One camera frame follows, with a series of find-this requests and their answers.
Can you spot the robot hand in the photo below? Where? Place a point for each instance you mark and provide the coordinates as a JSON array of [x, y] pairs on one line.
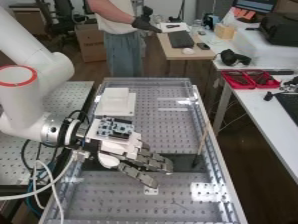
[[120, 146]]

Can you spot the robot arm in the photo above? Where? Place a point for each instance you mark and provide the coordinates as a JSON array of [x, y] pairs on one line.
[[35, 63]]

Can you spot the small white box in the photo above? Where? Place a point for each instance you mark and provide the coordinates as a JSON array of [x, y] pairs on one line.
[[116, 100]]

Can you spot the black plate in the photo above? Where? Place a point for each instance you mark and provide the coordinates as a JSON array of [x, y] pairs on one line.
[[181, 161]]

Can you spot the thin stick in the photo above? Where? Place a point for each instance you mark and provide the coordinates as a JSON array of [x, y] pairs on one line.
[[204, 136]]

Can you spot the clear box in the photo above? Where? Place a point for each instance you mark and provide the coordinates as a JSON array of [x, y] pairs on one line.
[[213, 140]]

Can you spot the wooden desk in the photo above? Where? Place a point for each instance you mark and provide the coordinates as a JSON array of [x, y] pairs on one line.
[[186, 56]]

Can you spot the person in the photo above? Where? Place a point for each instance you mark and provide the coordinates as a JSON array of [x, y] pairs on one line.
[[120, 40]]

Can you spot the large cardboard box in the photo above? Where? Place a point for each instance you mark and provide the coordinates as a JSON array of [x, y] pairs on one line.
[[90, 41]]

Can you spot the white mouse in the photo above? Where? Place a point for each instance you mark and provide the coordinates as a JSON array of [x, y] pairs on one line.
[[188, 51]]

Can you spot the red tray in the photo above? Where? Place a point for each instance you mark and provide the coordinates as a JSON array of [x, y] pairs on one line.
[[266, 78], [238, 80]]

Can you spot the white desk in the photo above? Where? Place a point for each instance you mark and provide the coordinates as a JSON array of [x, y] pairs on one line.
[[266, 110]]

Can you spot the black keyboard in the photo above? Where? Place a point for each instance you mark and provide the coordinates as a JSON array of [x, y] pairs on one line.
[[181, 39]]

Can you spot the black phone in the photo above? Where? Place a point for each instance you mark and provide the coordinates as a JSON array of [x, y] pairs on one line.
[[204, 46]]

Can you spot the black headphones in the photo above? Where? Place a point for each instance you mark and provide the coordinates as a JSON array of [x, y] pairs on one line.
[[233, 57]]

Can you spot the black office chair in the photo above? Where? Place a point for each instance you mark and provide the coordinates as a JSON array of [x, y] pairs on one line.
[[60, 15]]

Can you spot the small cardboard box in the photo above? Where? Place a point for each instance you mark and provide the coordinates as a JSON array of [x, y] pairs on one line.
[[223, 31]]

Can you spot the black bag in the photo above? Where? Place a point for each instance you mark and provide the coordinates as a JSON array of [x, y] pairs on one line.
[[281, 30]]

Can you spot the computer screen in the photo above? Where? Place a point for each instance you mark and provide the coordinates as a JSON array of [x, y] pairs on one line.
[[254, 5]]

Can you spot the white flat bracket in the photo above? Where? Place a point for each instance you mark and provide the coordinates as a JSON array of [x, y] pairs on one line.
[[150, 190]]

